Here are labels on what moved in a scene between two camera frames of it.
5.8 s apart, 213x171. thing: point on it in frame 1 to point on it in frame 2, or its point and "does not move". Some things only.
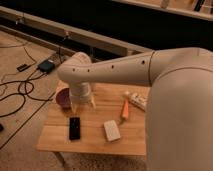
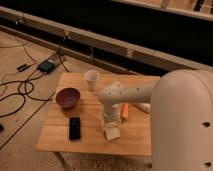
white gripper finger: (73, 109) to (105, 129)
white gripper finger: (93, 104) to (117, 126)
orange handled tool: (125, 111) does not move
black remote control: (74, 128) does not move
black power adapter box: (46, 66) does not move
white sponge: (112, 130) does not move
